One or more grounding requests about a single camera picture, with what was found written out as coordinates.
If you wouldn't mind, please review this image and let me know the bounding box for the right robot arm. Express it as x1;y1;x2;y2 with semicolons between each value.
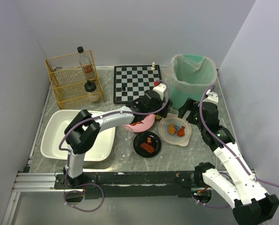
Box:
178;98;279;225

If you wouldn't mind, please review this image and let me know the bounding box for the clear bin liner bag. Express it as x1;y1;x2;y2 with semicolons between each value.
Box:
165;54;218;96

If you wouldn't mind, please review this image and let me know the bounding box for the white plastic tub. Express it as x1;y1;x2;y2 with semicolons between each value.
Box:
40;110;115;162

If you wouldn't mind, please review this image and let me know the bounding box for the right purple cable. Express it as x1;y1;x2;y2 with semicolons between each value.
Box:
193;84;279;210

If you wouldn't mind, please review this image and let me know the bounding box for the red chicken piece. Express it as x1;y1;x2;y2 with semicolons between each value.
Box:
177;126;185;137

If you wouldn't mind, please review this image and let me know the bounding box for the green trash bin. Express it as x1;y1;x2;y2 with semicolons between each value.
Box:
169;54;217;110

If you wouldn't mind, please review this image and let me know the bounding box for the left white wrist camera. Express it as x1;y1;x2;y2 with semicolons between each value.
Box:
153;81;169;100

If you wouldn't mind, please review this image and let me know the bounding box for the clear plastic cup upper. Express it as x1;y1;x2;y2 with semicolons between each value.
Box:
117;126;133;144

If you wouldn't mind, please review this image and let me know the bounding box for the aluminium rail frame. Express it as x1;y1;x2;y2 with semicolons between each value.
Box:
1;172;269;225

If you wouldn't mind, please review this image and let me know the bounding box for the pink plate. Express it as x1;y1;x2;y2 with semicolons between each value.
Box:
124;114;155;133

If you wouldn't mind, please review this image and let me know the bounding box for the black white chessboard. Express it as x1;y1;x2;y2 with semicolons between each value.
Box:
113;65;162;104

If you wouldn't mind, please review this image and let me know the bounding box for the black round plate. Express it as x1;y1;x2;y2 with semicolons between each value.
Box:
133;131;162;158

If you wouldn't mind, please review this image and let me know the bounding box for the orange nugget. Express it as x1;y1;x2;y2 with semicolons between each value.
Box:
168;123;176;135

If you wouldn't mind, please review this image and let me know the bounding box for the clear plastic cup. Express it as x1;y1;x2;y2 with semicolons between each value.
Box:
114;143;132;162
117;126;133;144

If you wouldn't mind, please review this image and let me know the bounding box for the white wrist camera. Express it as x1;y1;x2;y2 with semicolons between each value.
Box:
203;90;219;105
153;81;169;100

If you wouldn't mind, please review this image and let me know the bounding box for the beige blue ceramic plate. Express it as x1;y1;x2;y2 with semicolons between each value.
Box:
158;113;192;147

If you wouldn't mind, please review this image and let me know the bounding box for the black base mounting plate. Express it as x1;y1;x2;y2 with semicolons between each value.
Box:
54;171;206;199

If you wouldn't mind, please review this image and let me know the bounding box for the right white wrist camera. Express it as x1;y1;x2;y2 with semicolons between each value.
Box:
203;90;219;105

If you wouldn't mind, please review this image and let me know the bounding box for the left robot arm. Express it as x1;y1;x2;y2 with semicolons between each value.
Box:
59;86;171;188

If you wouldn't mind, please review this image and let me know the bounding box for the purple cable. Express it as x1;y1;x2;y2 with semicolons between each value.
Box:
59;79;170;213
193;84;279;210

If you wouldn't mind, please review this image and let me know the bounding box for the white chess piece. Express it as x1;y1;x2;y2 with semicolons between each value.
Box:
151;62;155;70

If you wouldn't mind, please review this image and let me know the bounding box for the clear bottle red label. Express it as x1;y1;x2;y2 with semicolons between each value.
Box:
77;46;96;80

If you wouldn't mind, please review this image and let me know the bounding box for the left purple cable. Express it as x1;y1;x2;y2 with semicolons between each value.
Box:
59;79;170;213

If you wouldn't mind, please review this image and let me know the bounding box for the red meat slab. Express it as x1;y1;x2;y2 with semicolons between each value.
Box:
140;142;155;154

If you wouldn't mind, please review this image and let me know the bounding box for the black lid spice jar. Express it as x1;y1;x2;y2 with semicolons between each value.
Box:
84;80;101;102

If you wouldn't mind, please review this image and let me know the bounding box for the clear plastic cup lower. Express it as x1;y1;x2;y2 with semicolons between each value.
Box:
114;143;132;162

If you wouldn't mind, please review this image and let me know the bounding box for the yellow wire rack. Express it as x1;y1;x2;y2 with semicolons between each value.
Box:
45;50;106;110

